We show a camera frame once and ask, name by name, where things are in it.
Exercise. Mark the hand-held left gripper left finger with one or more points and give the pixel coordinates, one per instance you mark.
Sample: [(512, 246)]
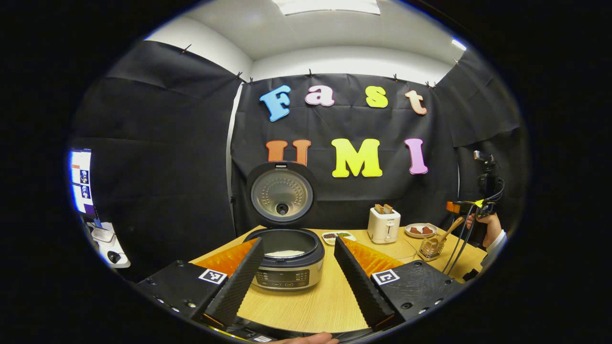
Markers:
[(239, 286)]

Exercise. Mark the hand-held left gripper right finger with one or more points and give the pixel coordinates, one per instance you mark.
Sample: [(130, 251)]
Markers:
[(361, 286)]

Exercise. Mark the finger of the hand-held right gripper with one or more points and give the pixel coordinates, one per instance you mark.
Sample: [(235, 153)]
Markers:
[(459, 207)]

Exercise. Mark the wooden spoon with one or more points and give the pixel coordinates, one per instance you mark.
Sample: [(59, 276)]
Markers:
[(452, 227)]

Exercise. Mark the black silver rice cooker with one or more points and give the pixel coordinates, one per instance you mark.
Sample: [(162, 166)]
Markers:
[(287, 277)]

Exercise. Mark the white rice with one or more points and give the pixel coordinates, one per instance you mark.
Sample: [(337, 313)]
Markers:
[(284, 253)]

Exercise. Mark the brown meat piece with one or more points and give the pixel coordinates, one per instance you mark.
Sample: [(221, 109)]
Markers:
[(427, 230), (415, 231)]

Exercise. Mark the white round plate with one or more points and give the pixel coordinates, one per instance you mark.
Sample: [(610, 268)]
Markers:
[(420, 236)]

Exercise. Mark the white divided side dish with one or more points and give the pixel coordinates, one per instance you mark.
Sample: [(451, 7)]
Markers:
[(339, 238)]

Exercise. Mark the clear plastic container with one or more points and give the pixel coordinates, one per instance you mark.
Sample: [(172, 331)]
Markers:
[(406, 248)]

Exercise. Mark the white toaster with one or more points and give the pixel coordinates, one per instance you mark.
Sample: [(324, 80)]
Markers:
[(382, 227)]

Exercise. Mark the white side desk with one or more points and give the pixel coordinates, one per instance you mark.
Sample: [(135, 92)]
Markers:
[(107, 243)]

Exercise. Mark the black backdrop cloth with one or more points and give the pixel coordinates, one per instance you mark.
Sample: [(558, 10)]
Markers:
[(167, 167)]

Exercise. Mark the small ceiling light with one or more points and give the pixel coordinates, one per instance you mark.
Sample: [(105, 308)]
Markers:
[(459, 44)]

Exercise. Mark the computer monitor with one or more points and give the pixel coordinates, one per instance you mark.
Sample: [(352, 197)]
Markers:
[(81, 181)]

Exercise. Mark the large ceiling light panel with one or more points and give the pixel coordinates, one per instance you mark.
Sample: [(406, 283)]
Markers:
[(330, 5)]

